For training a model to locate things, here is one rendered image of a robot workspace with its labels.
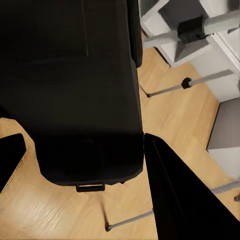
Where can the bookcase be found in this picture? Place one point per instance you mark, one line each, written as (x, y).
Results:
(155, 21)

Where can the digital camera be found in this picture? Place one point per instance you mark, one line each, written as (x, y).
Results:
(68, 76)

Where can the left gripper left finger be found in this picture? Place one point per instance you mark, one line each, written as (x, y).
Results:
(12, 150)

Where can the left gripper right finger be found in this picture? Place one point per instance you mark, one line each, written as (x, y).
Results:
(184, 208)

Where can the camera tripod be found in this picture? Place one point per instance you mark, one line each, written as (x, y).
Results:
(189, 31)

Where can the desk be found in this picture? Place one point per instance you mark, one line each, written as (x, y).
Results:
(224, 145)

